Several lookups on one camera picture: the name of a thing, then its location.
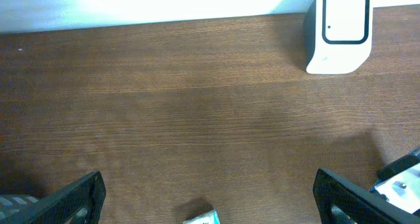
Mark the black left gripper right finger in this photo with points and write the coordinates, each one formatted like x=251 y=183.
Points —
x=330 y=189

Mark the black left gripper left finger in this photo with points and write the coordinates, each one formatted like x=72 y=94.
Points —
x=78 y=202

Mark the teal tissue pack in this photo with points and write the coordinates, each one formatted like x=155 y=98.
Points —
x=210 y=217

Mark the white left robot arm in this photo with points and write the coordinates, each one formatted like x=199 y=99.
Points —
x=394 y=198

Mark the white barcode scanner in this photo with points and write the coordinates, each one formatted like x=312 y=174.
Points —
x=337 y=35

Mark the grey plastic mesh basket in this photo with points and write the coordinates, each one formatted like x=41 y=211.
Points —
x=13 y=203

